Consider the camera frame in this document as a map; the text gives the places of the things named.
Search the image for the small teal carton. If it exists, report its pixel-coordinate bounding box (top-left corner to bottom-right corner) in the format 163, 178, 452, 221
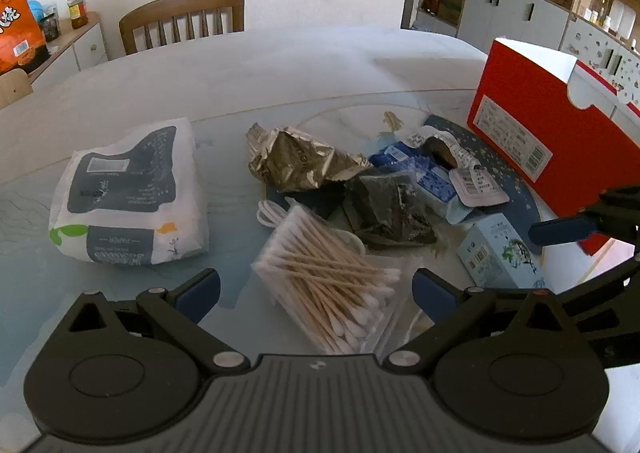
456, 213, 548, 290

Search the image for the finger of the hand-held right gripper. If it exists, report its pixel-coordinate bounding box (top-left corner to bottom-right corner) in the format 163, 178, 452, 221
557, 260, 640, 369
528, 185, 640, 248

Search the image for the clear wrapped brown snack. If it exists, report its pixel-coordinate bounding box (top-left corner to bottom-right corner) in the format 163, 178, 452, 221
395, 125, 481, 170

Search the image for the white and blue tissue pack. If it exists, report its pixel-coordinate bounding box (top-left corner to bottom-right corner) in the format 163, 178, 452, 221
48, 118, 210, 270

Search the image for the dark crinkled packet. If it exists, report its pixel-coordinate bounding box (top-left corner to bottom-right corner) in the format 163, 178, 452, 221
344, 170, 441, 250

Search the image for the orange snack bag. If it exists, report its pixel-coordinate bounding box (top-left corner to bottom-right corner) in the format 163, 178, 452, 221
0, 0, 51, 76

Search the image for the glass jar with red lid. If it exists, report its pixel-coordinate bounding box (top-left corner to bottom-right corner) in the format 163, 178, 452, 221
66, 0, 90, 30

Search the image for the wooden chair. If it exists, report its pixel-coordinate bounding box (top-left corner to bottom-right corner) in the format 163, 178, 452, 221
119, 0, 246, 56
0, 68, 34, 110

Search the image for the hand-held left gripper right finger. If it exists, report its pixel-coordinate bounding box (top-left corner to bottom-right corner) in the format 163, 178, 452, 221
382, 269, 573, 374

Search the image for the blue snack packet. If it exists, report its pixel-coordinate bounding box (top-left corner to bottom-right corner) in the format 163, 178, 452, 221
400, 155, 473, 226
367, 143, 426, 171

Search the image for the round glass turntable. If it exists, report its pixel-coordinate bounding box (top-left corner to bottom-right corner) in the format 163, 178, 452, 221
0, 90, 640, 384

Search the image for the white sideboard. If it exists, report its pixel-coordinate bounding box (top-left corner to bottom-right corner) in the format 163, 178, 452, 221
27, 12, 110, 91

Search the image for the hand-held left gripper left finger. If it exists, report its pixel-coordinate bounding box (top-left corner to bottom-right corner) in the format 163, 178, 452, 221
67, 269, 251, 374

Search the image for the small dark jar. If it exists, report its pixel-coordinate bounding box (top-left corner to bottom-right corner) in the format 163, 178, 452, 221
40, 13, 61, 42

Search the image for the white sachet with label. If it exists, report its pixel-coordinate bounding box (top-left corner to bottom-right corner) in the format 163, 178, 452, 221
447, 165, 511, 208

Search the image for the red cardboard box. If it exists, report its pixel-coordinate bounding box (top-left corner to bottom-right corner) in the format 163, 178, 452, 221
466, 38, 640, 256

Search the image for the gold foil bag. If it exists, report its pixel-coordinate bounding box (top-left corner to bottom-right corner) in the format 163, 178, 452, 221
245, 123, 373, 194

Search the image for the bag of cotton swabs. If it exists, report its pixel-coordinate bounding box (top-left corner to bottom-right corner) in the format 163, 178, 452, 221
250, 205, 403, 356

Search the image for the white and wood wall cabinet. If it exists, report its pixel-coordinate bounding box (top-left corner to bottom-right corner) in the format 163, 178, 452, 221
400, 0, 640, 124

